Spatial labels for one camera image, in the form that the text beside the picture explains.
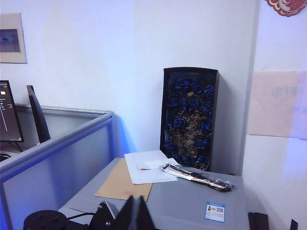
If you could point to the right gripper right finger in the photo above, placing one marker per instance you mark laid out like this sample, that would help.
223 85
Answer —
146 218

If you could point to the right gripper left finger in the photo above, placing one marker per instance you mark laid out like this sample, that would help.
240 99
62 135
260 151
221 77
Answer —
129 218

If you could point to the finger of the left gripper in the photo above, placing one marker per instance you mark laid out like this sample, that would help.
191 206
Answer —
100 222

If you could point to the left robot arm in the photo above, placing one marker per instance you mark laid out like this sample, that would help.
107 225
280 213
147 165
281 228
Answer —
45 221

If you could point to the black box of blue roses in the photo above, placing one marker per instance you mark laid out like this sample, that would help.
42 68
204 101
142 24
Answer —
189 115

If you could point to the brown cardboard sheet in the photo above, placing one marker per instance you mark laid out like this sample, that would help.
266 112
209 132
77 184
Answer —
120 182

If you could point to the large white paper sheet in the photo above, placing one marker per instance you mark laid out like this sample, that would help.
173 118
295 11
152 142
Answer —
148 176

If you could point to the small white envelope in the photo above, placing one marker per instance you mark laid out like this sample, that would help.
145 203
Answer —
153 163

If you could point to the black utensil in plastic sleeve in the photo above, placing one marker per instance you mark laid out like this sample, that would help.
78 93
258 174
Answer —
196 178

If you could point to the grey blue office partition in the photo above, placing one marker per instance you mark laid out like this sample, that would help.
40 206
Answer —
60 167

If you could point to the blue white label sticker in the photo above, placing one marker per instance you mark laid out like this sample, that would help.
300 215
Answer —
215 211

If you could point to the lit computer monitor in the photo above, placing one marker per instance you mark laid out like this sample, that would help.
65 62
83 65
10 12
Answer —
8 112

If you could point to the paper sheet with handwriting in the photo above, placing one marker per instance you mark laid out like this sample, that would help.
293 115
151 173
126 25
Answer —
275 107

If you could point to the beige wall panel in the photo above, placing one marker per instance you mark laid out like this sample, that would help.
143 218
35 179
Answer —
12 38

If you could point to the red paper wall decoration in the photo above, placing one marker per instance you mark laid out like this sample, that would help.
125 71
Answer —
287 7

